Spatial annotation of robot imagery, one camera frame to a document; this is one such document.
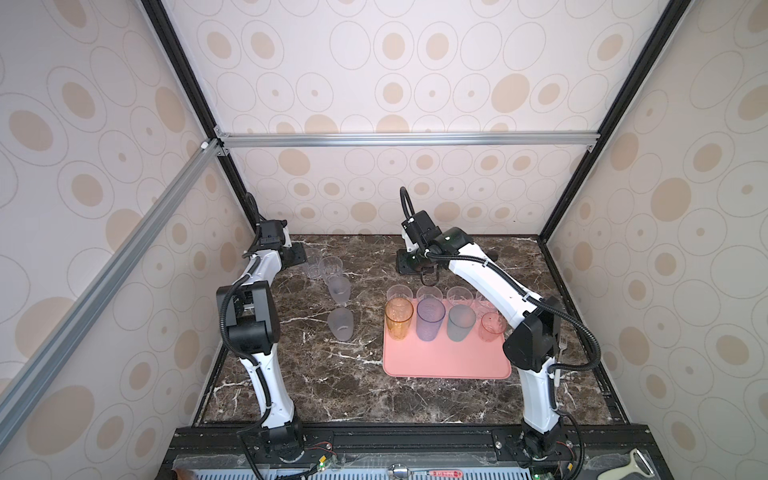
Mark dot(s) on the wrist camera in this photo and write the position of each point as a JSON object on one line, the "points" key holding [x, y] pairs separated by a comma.
{"points": [[271, 234], [420, 228]]}

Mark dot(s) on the black corner frame post left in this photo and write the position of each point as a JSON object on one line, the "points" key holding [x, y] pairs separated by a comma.
{"points": [[160, 22]]}

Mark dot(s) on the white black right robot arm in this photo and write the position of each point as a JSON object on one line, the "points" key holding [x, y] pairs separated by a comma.
{"points": [[533, 344]]}

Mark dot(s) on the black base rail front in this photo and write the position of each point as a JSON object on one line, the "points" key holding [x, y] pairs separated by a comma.
{"points": [[405, 451]]}

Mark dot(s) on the white handled tool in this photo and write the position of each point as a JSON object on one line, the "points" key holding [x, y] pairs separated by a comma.
{"points": [[637, 464]]}

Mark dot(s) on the tall teal textured tumbler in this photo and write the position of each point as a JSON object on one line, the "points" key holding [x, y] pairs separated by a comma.
{"points": [[461, 320]]}

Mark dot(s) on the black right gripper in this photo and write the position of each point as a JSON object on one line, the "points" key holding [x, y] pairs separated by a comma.
{"points": [[401, 266]]}

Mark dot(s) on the aluminium rail left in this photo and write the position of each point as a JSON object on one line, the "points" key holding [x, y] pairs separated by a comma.
{"points": [[35, 378]]}

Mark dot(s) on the pink plastic tray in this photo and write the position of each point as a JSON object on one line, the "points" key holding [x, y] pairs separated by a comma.
{"points": [[442, 358]]}

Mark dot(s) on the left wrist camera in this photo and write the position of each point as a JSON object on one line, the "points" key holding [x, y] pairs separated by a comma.
{"points": [[271, 234]]}

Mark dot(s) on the black corner frame post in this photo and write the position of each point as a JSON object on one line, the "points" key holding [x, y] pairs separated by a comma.
{"points": [[650, 53], [160, 22]]}

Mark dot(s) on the tall yellow plastic tumbler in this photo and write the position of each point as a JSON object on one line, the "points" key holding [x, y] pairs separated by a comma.
{"points": [[398, 316]]}

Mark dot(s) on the aluminium rail back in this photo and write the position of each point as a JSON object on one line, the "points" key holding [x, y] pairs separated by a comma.
{"points": [[428, 139]]}

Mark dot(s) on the black corner frame post right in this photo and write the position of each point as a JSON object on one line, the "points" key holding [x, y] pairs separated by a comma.
{"points": [[650, 53]]}

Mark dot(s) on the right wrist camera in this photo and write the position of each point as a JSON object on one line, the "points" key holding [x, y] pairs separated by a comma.
{"points": [[420, 228]]}

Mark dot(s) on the tall blue frosted tumbler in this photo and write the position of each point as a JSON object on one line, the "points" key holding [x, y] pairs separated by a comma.
{"points": [[430, 314]]}

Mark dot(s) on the pink short plastic cup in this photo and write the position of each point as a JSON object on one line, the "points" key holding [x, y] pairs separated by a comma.
{"points": [[492, 326]]}

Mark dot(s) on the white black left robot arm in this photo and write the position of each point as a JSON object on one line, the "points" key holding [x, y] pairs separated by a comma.
{"points": [[250, 329]]}

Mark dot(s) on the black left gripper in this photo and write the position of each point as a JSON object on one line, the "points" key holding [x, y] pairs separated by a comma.
{"points": [[299, 254]]}

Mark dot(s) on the aluminium rail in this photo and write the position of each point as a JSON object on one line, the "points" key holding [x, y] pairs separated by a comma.
{"points": [[35, 378], [428, 139]]}

